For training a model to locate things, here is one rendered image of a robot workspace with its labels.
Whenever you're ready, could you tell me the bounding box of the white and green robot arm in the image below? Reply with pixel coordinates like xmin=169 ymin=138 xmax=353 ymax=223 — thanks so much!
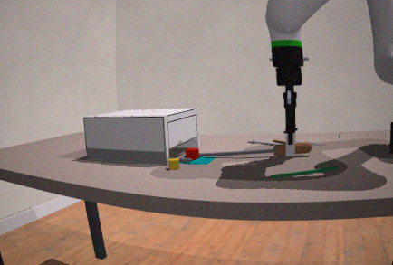
xmin=265 ymin=0 xmax=393 ymax=85

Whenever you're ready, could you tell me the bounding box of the small yellow block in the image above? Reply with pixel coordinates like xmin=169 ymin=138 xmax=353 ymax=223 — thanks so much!
xmin=168 ymin=158 xmax=180 ymax=170

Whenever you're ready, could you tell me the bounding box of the teal flat square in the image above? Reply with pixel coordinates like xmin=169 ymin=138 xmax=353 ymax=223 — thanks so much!
xmin=179 ymin=156 xmax=215 ymax=165

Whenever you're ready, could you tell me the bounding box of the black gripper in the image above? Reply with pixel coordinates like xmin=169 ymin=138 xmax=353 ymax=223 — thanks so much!
xmin=276 ymin=67 xmax=302 ymax=156

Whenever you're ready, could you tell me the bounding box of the tool with orange wooden handle and grey metal rod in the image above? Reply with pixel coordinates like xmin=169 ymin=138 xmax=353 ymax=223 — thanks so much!
xmin=179 ymin=142 xmax=311 ymax=162

